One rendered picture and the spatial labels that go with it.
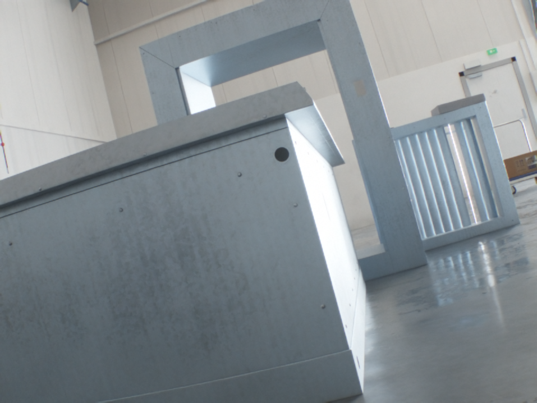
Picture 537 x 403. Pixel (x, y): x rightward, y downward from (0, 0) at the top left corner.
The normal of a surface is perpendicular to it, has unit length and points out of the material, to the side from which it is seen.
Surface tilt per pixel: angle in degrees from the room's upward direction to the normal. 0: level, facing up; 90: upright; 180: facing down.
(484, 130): 90
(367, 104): 90
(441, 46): 90
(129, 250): 90
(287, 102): 68
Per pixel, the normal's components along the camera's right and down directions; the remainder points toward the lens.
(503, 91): -0.24, 0.00
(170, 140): -0.27, -0.38
